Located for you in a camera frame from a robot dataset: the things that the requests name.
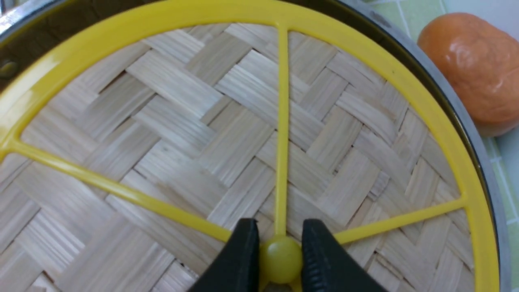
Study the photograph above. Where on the orange toy potato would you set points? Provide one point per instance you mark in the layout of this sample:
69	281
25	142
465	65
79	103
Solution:
481	63

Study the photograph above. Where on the woven bamboo lid yellow frame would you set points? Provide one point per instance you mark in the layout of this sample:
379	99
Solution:
130	151

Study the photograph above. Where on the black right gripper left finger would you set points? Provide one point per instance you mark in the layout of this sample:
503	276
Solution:
237	267

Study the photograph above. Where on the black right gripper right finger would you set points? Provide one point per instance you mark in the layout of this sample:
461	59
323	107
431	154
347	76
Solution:
327	267

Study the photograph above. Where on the stainless steel pot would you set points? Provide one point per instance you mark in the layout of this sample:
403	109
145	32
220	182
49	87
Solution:
24	22

